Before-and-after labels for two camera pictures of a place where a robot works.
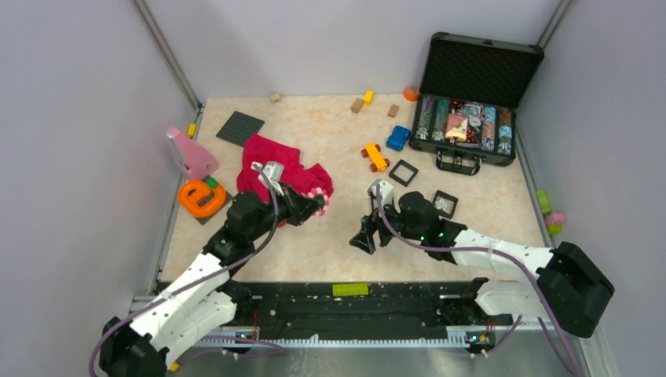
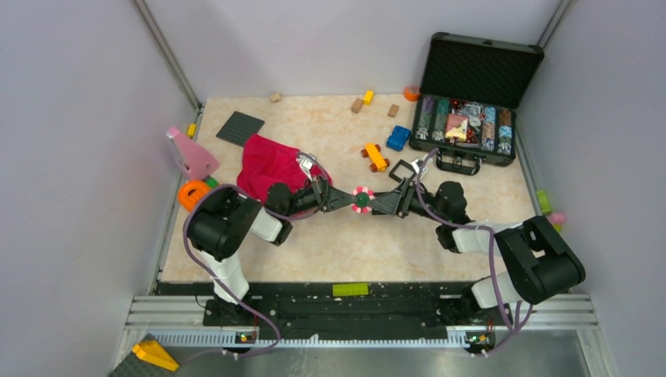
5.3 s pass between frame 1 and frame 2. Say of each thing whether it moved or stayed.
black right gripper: moved
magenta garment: stayed
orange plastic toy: stayed
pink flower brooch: moved
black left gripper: moved
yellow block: stayed
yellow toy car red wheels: stayed
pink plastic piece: stayed
